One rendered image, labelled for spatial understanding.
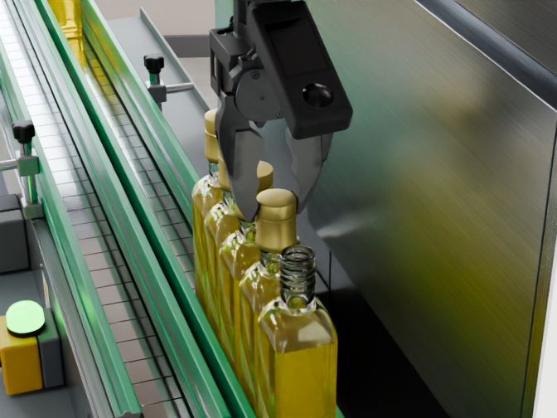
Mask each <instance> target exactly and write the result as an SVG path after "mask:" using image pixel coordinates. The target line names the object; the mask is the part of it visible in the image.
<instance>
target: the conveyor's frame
mask: <svg viewBox="0 0 557 418"><path fill-rule="evenodd" d="M17 150H19V144H18V141H17V140H16V139H15V138H14V135H13V134H12V119H11V116H10V114H9V111H8V108H7V104H6V101H5V99H4V96H3V93H2V90H1V87H0V162H2V161H8V160H14V159H15V151H17ZM2 175H3V177H4V181H5V183H6V186H7V191H8V194H13V193H14V194H17V198H18V201H19V204H20V207H21V209H22V202H21V198H23V197H25V192H24V186H23V179H22V177H19V175H18V172H17V170H16V169H13V170H7V171H2ZM22 214H23V212H22ZM23 217H24V215H23ZM38 219H39V221H37V222H36V224H33V225H32V223H31V219H28V220H26V219H25V217H24V220H25V226H26V233H27V246H28V253H29V261H30V266H31V271H32V274H33V277H34V280H35V283H36V287H37V290H38V294H39V296H40V299H41V304H42V307H43V308H44V309H46V308H50V309H51V312H52V314H53V317H54V320H55V323H56V327H57V330H58V333H59V336H60V339H61V352H62V360H63V368H64V375H65V384H66V387H67V390H68V392H69V396H70V400H71V404H72V406H73V409H74V413H75V417H76V418H114V415H113V413H112V411H111V408H110V405H109V401H108V398H107V396H106V393H105V390H104V387H103V384H102V381H101V379H100V376H99V372H98V369H97V367H96V364H95V361H94V358H93V355H92V352H91V349H90V345H89V343H88V340H87V337H86V335H85V331H84V329H83V326H82V323H81V321H80V316H79V314H78V311H77V308H76V306H75V302H74V300H73V297H72V293H71V292H70V287H69V285H68V282H67V279H66V277H65V273H64V270H63V268H62V265H61V261H60V258H59V256H58V253H57V251H56V246H55V244H54V241H53V239H52V236H51V232H50V229H49V226H48V225H47V222H46V218H45V215H44V216H43V217H38Z"/></svg>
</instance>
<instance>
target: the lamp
mask: <svg viewBox="0 0 557 418"><path fill-rule="evenodd" d="M6 316H7V331H8V333H9V334H10V335H12V336H13V337H16V338H30V337H33V336H36V335H37V334H39V333H41V332H42V331H43V330H44V328H45V326H46V322H45V318H44V315H43V310H42V308H41V306H40V305H39V304H37V303H35V302H32V301H21V302H18V303H15V304H13V305H12V306H11V307H10V308H9V310H8V311H7V314H6Z"/></svg>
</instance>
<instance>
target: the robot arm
mask: <svg viewBox="0 0 557 418"><path fill-rule="evenodd" d="M233 9H234V16H231V17H230V21H229V25H228V27H222V28H215V29H209V37H210V67H211V88H212V89H213V90H214V91H215V93H216V94H217V96H218V97H219V100H220V102H221V105H220V107H219V108H218V110H217V111H216V116H215V133H216V140H217V143H218V146H219V148H220V152H221V155H222V158H223V160H224V163H225V174H226V176H227V179H228V183H229V185H230V190H231V193H232V196H233V198H234V200H235V204H236V206H237V207H238V208H239V210H240V212H241V213H242V215H243V216H244V217H245V219H246V220H247V222H254V219H255V217H256V215H257V212H258V210H259V204H258V203H257V200H256V192H257V189H258V187H259V179H258V176H257V168H258V165H259V161H260V160H261V158H262V157H263V156H264V150H265V141H264V140H263V138H262V137H261V136H260V134H259V133H258V132H257V131H255V130H254V129H252V128H251V127H250V126H249V120H250V121H253V122H254V124H255V125H256V126H257V128H259V129H260V128H263V127H264V125H265V123H266V122H267V121H270V120H276V119H285V120H286V123H287V125H288V127H287V128H286V129H285V138H286V143H287V145H288V146H289V147H290V151H291V153H292V155H293V163H292V166H291V168H290V170H291V172H292V174H293V178H294V183H293V189H292V191H290V192H291V193H293V194H294V196H295V197H296V199H297V206H296V215H298V214H300V213H301V212H302V211H303V209H304V207H305V206H306V205H307V203H308V200H309V199H310V197H311V195H312V193H313V191H314V189H315V186H316V185H317V181H318V179H319V177H320V174H321V171H322V167H323V164H324V161H326V160H327V155H328V151H329V148H330V145H331V141H332V136H333V133H335V132H339V131H342V130H346V129H348V128H349V126H350V122H351V117H352V115H353V108H352V107H351V103H350V101H349V99H348V98H347V95H346V92H345V90H344V88H343V86H342V84H341V81H340V79H339V77H338V74H337V72H336V69H335V67H334V65H333V64H332V60H331V58H330V56H329V54H328V52H327V48H326V47H325V45H324V43H323V40H322V38H321V35H320V33H319V31H318V29H317V26H316V24H315V22H314V20H313V18H312V14H311V13H310V11H309V9H308V5H307V4H306V2H305V1H304V0H298V1H293V2H291V0H233ZM233 19H234V21H233ZM228 32H229V35H228ZM225 33H226V35H225V36H223V35H221V34H225ZM215 53H216V75H215Z"/></svg>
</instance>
